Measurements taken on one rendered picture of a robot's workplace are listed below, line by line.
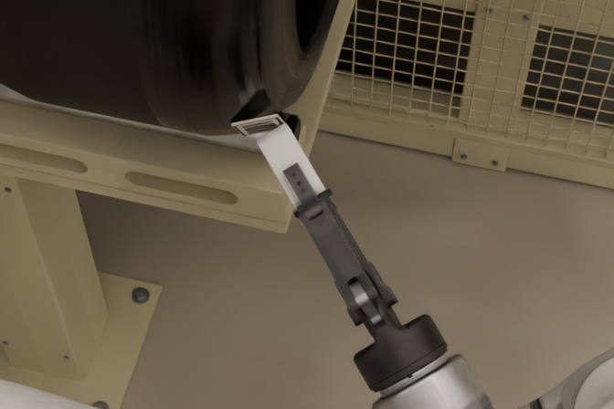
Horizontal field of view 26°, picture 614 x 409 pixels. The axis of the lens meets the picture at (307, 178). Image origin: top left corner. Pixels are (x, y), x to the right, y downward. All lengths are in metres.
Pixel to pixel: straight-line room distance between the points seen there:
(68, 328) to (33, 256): 0.22
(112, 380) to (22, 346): 0.16
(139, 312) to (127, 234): 0.16
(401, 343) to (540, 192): 1.30
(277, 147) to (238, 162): 0.20
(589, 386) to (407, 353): 0.15
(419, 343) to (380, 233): 1.21
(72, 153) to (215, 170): 0.15
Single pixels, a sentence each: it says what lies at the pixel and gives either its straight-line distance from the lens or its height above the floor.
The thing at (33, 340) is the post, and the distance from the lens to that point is 2.09.
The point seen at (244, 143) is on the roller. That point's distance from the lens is 1.30.
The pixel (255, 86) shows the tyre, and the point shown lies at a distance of 1.07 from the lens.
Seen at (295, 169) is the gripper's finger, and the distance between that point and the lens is 1.12.
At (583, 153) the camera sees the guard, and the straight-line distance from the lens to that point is 2.04.
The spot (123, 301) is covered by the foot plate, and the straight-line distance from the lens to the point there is 2.24.
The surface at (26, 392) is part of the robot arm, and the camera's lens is 0.62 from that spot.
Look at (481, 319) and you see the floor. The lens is 2.23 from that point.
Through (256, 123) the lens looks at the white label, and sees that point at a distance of 1.12.
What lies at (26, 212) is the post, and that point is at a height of 0.53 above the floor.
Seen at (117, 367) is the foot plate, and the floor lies 0.01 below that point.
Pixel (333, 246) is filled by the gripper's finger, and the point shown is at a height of 1.03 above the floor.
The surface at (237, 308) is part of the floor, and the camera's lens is 2.23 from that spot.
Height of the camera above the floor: 1.97
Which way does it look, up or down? 57 degrees down
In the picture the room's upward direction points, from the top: straight up
